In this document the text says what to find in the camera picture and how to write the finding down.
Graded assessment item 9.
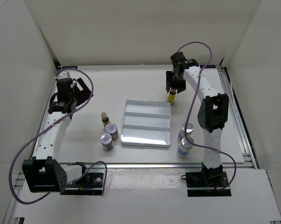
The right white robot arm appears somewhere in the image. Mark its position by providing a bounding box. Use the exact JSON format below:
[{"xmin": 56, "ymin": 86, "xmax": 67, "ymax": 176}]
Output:
[{"xmin": 166, "ymin": 52, "xmax": 229, "ymax": 187}]

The yellow bottle near left arm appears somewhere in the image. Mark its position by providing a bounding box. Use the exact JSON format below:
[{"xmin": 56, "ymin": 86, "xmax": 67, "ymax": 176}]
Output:
[{"xmin": 101, "ymin": 112, "xmax": 110, "ymax": 127}]

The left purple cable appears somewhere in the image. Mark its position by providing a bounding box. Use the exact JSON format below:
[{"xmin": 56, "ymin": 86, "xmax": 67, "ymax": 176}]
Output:
[{"xmin": 9, "ymin": 69, "xmax": 107, "ymax": 204}]

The red lid spice jar rear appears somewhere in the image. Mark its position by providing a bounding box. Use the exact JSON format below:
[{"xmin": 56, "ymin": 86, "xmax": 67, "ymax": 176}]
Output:
[{"xmin": 105, "ymin": 123, "xmax": 119, "ymax": 140}]

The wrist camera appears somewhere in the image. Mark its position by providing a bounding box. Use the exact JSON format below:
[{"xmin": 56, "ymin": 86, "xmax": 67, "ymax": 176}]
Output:
[
  {"xmin": 170, "ymin": 52, "xmax": 186, "ymax": 65},
  {"xmin": 55, "ymin": 70, "xmax": 71, "ymax": 81}
]

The blue label jar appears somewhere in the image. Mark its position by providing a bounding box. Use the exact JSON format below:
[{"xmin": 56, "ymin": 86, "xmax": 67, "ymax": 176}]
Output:
[
  {"xmin": 176, "ymin": 137, "xmax": 194, "ymax": 158},
  {"xmin": 177, "ymin": 122, "xmax": 194, "ymax": 143}
]

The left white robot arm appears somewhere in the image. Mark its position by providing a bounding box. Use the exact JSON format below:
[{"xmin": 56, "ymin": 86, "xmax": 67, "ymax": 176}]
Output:
[{"xmin": 22, "ymin": 77, "xmax": 95, "ymax": 193}]

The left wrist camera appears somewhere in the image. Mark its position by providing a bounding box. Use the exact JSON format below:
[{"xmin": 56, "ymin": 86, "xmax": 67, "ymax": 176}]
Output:
[{"xmin": 55, "ymin": 70, "xmax": 71, "ymax": 81}]

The blue label jar front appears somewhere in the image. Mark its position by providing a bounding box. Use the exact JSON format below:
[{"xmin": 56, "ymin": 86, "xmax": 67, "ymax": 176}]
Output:
[{"xmin": 176, "ymin": 137, "xmax": 194, "ymax": 158}]

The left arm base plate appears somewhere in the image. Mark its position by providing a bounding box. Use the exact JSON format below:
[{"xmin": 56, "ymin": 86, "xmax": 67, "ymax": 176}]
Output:
[{"xmin": 60, "ymin": 170, "xmax": 106, "ymax": 196}]

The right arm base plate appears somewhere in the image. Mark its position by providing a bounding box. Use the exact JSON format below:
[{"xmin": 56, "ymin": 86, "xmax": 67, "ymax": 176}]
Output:
[{"xmin": 181, "ymin": 172, "xmax": 232, "ymax": 197}]

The blue label jar rear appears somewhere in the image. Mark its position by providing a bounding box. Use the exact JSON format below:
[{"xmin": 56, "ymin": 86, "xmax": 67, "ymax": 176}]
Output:
[{"xmin": 177, "ymin": 122, "xmax": 194, "ymax": 143}]

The white divided tray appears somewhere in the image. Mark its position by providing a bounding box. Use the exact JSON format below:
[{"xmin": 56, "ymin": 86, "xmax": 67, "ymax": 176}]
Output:
[{"xmin": 120, "ymin": 99, "xmax": 171, "ymax": 148}]

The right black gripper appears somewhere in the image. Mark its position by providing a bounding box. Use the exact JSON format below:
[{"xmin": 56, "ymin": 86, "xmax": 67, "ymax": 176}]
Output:
[{"xmin": 166, "ymin": 70, "xmax": 186, "ymax": 94}]

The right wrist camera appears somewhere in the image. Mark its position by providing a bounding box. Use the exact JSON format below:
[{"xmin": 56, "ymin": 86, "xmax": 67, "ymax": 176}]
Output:
[{"xmin": 170, "ymin": 52, "xmax": 186, "ymax": 65}]

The red lid spice jar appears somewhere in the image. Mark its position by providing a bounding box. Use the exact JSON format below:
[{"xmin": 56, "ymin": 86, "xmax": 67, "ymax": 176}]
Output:
[
  {"xmin": 100, "ymin": 133, "xmax": 114, "ymax": 151},
  {"xmin": 105, "ymin": 123, "xmax": 119, "ymax": 140}
]

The red lid spice jar front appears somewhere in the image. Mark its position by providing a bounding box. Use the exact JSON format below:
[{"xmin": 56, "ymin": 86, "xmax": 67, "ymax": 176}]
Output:
[{"xmin": 100, "ymin": 133, "xmax": 114, "ymax": 151}]

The yellow bottle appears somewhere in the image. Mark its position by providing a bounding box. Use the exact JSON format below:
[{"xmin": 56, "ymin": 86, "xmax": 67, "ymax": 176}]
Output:
[{"xmin": 167, "ymin": 88, "xmax": 177, "ymax": 105}]

